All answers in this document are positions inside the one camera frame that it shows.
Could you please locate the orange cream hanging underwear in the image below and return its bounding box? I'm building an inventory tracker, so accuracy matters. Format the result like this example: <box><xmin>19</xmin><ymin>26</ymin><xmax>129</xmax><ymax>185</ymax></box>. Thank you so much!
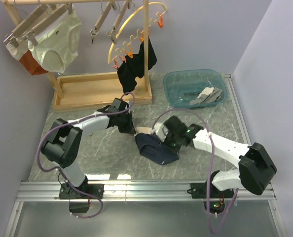
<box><xmin>5</xmin><ymin>41</ymin><xmax>48</xmax><ymax>76</ymax></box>

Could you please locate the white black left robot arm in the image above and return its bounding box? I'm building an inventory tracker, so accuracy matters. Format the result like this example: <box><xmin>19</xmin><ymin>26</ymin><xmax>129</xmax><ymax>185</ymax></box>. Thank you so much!
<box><xmin>40</xmin><ymin>101</ymin><xmax>136</xmax><ymax>199</ymax></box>

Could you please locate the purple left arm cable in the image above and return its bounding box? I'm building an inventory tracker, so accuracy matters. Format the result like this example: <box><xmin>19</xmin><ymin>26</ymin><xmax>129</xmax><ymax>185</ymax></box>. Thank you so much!
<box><xmin>36</xmin><ymin>92</ymin><xmax>135</xmax><ymax>219</ymax></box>

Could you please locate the navy underwear cream waistband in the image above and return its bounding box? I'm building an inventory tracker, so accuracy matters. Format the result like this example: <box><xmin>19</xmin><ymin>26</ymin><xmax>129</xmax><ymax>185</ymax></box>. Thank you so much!
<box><xmin>135</xmin><ymin>127</ymin><xmax>179</xmax><ymax>165</ymax></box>

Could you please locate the beige hanger far left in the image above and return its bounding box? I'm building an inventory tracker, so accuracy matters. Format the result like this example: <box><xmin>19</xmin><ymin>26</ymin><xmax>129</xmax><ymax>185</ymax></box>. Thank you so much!
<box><xmin>3</xmin><ymin>4</ymin><xmax>51</xmax><ymax>47</ymax></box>

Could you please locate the grey and pink underwear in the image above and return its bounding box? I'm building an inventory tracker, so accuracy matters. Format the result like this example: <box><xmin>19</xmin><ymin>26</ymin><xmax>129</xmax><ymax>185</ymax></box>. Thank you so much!
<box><xmin>189</xmin><ymin>87</ymin><xmax>223</xmax><ymax>105</ymax></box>

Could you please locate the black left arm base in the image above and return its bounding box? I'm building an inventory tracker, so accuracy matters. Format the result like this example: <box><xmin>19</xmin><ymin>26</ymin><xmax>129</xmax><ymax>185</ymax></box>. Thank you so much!
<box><xmin>58</xmin><ymin>183</ymin><xmax>104</xmax><ymax>199</ymax></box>

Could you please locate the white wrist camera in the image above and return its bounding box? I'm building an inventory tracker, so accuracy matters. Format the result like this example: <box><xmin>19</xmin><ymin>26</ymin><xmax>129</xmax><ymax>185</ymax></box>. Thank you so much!
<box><xmin>110</xmin><ymin>98</ymin><xmax>129</xmax><ymax>113</ymax></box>
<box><xmin>150</xmin><ymin>122</ymin><xmax>169</xmax><ymax>142</ymax></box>

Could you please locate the wooden rack base tray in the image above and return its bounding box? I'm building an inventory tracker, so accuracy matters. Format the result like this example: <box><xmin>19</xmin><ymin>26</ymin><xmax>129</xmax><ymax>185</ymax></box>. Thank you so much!
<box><xmin>52</xmin><ymin>71</ymin><xmax>153</xmax><ymax>112</ymax></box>

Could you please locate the teal plastic basin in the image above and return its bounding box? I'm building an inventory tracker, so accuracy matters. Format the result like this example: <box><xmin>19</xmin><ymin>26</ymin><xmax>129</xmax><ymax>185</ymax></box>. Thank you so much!
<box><xmin>163</xmin><ymin>69</ymin><xmax>227</xmax><ymax>109</ymax></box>

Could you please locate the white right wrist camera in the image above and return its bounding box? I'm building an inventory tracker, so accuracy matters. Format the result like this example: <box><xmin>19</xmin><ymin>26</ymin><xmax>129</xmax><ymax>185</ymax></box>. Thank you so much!
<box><xmin>150</xmin><ymin>122</ymin><xmax>169</xmax><ymax>142</ymax></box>

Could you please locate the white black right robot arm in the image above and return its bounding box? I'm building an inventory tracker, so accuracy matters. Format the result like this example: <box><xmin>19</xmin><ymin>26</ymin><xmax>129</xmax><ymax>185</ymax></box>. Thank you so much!
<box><xmin>153</xmin><ymin>116</ymin><xmax>277</xmax><ymax>198</ymax></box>

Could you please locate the beige hanging clip hanger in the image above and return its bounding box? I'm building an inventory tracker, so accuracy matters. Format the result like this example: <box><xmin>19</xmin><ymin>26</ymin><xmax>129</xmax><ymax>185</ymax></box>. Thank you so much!
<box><xmin>90</xmin><ymin>1</ymin><xmax>117</xmax><ymax>44</ymax></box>

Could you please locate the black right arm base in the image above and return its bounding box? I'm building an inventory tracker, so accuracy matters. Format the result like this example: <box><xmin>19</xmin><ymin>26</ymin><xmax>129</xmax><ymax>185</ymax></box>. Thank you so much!
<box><xmin>187</xmin><ymin>182</ymin><xmax>234</xmax><ymax>199</ymax></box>

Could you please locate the yellow curved clip hanger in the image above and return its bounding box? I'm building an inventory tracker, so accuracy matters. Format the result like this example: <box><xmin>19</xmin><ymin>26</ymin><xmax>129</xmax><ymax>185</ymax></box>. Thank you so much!
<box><xmin>107</xmin><ymin>1</ymin><xmax>167</xmax><ymax>70</ymax></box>

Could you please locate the wooden rack right post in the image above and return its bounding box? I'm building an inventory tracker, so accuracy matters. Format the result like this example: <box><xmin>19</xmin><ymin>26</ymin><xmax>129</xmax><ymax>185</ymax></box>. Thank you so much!
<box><xmin>144</xmin><ymin>0</ymin><xmax>149</xmax><ymax>92</ymax></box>

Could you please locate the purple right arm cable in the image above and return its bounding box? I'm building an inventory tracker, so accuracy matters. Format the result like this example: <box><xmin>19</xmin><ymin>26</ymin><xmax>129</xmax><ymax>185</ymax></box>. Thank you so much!
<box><xmin>150</xmin><ymin>108</ymin><xmax>238</xmax><ymax>234</ymax></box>

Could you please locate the wooden rack top bar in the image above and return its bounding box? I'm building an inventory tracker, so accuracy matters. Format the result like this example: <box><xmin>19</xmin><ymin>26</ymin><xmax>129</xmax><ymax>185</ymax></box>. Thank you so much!
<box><xmin>3</xmin><ymin>0</ymin><xmax>135</xmax><ymax>6</ymax></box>

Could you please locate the beige hanger holding underwear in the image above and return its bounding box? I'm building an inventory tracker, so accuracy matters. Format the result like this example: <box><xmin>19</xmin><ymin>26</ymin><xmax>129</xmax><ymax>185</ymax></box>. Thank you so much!
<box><xmin>23</xmin><ymin>3</ymin><xmax>73</xmax><ymax>46</ymax></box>

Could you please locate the cream white hanging underwear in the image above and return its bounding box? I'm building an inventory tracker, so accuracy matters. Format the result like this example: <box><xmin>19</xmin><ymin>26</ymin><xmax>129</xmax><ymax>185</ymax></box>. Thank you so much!
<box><xmin>28</xmin><ymin>7</ymin><xmax>82</xmax><ymax>74</ymax></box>

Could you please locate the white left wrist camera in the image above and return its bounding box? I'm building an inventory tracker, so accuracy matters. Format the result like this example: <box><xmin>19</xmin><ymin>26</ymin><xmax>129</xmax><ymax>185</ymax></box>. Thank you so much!
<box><xmin>110</xmin><ymin>98</ymin><xmax>129</xmax><ymax>113</ymax></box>

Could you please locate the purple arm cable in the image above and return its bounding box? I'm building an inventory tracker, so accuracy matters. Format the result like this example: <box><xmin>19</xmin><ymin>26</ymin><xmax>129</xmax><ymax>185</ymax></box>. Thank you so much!
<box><xmin>36</xmin><ymin>92</ymin><xmax>135</xmax><ymax>219</ymax></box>
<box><xmin>150</xmin><ymin>108</ymin><xmax>238</xmax><ymax>234</ymax></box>

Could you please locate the aluminium mounting rail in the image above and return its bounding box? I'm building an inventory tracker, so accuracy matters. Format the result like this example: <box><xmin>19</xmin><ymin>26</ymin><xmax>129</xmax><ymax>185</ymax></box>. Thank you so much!
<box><xmin>16</xmin><ymin>179</ymin><xmax>277</xmax><ymax>202</ymax></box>

